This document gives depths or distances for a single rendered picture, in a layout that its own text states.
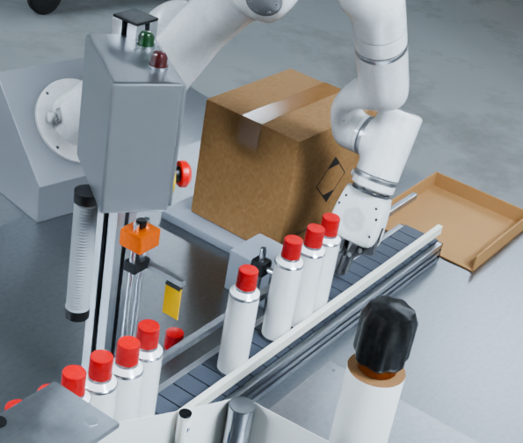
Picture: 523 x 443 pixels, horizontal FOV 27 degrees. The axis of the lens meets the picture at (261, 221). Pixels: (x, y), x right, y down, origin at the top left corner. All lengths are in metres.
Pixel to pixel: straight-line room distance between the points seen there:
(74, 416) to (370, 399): 0.48
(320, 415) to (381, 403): 0.22
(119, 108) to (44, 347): 0.68
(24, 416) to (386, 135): 0.95
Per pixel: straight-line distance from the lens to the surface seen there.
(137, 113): 1.40
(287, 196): 2.18
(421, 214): 2.58
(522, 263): 2.51
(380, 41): 1.79
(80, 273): 1.56
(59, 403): 1.36
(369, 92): 1.89
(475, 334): 2.21
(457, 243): 2.50
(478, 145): 5.14
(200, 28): 1.90
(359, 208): 2.04
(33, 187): 2.29
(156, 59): 1.42
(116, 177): 1.43
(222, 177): 2.28
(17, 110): 2.31
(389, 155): 2.01
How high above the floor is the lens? 2.02
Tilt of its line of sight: 29 degrees down
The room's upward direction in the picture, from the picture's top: 10 degrees clockwise
